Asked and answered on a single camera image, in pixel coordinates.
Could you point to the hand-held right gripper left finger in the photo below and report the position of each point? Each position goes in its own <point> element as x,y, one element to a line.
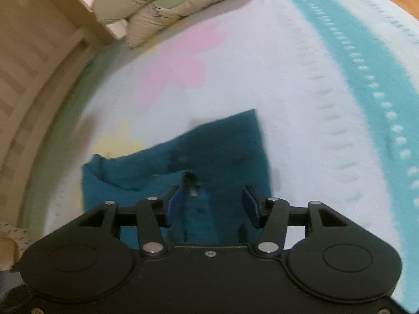
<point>173,206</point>

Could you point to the speckled beige cloth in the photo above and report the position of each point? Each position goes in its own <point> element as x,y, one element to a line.
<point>11,235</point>

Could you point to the beige leaf-pattern pillow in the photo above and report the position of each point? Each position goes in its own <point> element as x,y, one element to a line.
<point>170,3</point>

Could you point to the wooden bed frame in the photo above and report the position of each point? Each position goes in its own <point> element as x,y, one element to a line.
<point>32,72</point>

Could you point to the teal pants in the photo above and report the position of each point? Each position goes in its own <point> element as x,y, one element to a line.
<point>222,144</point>

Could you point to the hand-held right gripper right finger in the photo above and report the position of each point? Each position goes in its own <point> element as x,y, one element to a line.
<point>250,208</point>

